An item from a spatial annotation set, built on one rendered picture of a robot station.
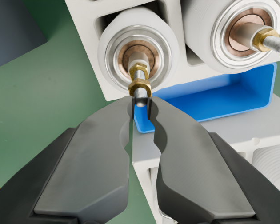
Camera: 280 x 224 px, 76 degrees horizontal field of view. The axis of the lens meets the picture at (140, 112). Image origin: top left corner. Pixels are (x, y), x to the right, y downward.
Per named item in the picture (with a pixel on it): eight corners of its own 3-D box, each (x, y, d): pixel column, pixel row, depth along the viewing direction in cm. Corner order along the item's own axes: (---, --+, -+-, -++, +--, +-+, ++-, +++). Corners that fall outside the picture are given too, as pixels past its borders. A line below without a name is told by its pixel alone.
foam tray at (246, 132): (157, 190, 76) (162, 239, 61) (133, 117, 55) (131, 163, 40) (254, 174, 71) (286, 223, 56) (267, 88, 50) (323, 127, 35)
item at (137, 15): (118, 60, 38) (106, 102, 23) (108, 9, 33) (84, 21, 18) (163, 54, 38) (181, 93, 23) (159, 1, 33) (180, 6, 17)
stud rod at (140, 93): (138, 72, 19) (140, 110, 13) (132, 66, 19) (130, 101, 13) (145, 66, 19) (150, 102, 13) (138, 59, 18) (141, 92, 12)
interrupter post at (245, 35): (234, 48, 20) (250, 57, 17) (231, 26, 19) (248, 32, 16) (257, 39, 19) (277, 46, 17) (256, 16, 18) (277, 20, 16)
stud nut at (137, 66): (137, 84, 18) (137, 87, 18) (125, 72, 18) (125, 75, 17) (152, 71, 18) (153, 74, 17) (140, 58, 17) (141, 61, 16)
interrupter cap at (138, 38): (113, 94, 23) (112, 96, 22) (97, 30, 19) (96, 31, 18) (172, 86, 22) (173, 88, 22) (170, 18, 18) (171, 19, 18)
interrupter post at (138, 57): (130, 71, 21) (129, 83, 19) (126, 51, 20) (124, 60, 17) (150, 69, 21) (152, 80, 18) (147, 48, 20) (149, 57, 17)
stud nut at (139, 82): (138, 102, 15) (138, 107, 14) (123, 89, 14) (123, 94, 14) (156, 88, 14) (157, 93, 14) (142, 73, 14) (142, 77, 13)
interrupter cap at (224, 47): (216, 77, 22) (218, 79, 21) (202, 12, 18) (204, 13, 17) (283, 51, 20) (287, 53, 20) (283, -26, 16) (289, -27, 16)
